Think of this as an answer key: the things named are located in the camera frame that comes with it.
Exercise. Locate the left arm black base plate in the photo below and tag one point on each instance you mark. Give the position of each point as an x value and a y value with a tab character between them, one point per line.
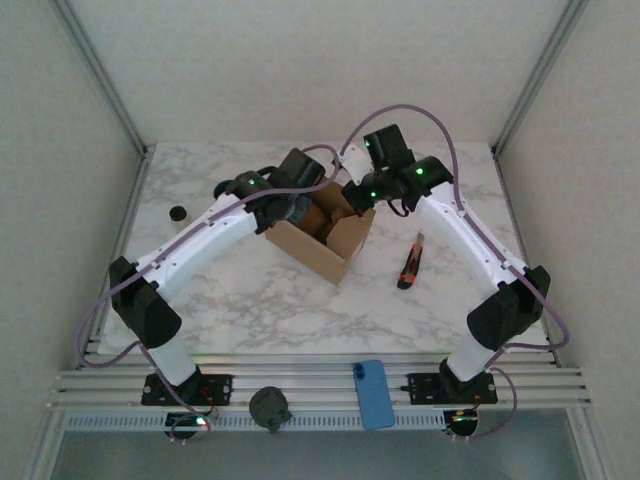
220	390

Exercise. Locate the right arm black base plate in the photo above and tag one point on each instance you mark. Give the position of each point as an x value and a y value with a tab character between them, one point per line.
425	390

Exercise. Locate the orange black utility knife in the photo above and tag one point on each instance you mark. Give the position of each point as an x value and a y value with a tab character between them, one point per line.
411	265

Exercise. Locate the aluminium frame post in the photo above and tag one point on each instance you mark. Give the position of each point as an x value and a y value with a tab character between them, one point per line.
540	75
100	75

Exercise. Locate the blue smartphone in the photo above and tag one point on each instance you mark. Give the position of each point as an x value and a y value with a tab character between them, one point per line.
374	395

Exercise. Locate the brown cardboard express box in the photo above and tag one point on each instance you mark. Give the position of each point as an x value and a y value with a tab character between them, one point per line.
345	240

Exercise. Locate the dark blue mug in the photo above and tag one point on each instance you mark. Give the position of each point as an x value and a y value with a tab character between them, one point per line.
220	189

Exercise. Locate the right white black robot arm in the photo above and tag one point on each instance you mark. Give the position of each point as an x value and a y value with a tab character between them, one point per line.
465	235

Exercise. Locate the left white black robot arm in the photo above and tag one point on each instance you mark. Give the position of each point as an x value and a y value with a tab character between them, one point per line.
210	240

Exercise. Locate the aluminium table edge rail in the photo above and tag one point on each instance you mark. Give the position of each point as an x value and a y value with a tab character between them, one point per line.
130	210
510	200

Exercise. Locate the aluminium mounting rail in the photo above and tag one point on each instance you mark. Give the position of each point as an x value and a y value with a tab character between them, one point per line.
310	385

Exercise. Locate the dark green round device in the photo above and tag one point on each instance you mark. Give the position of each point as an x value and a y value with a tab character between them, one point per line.
269	406

